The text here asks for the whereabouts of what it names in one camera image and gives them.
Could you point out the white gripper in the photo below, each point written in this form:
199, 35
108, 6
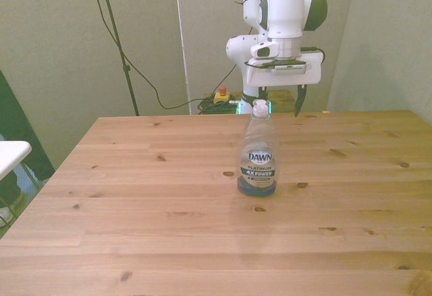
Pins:
287, 76

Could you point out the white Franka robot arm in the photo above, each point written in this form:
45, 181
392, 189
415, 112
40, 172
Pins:
285, 9

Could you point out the clear Dawn dish soap bottle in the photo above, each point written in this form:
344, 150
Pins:
258, 161

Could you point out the yellow emergency stop button box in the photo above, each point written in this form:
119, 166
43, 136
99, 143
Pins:
221, 96

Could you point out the white vertical pole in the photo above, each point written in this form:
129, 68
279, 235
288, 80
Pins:
182, 39

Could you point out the black tripod stand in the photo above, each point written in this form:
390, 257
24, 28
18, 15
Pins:
116, 39

